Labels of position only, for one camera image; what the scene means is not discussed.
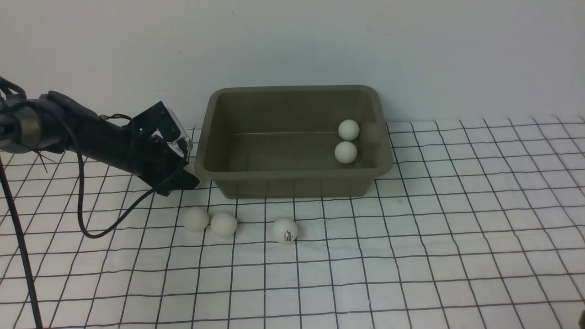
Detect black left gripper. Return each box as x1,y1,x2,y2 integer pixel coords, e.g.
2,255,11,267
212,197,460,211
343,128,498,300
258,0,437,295
126,101,200,196

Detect white ball logo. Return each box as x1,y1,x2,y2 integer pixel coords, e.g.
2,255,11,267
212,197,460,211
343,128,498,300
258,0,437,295
334,141,358,165

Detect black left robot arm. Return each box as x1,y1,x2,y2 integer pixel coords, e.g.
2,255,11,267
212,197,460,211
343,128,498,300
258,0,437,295
1,91,199,196

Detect white ball with logo centre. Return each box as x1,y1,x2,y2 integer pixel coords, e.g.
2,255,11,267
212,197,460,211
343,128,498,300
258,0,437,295
271,218,298,245

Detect grey-brown plastic bin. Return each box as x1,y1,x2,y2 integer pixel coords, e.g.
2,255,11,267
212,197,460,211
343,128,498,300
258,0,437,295
194,85,394,199

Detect white grid-pattern tablecloth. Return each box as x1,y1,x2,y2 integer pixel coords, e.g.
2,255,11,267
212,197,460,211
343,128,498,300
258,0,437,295
2,117,585,329

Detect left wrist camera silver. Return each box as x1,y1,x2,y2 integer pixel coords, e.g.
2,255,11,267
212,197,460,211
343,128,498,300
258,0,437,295
165,106,193,157

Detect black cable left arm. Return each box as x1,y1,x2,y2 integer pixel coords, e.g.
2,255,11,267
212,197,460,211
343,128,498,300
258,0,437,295
0,78,156,329

